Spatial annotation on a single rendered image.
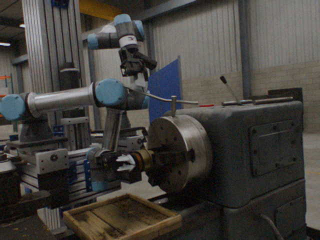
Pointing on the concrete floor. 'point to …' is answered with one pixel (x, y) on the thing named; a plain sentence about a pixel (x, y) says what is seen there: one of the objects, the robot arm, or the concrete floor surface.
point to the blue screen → (165, 88)
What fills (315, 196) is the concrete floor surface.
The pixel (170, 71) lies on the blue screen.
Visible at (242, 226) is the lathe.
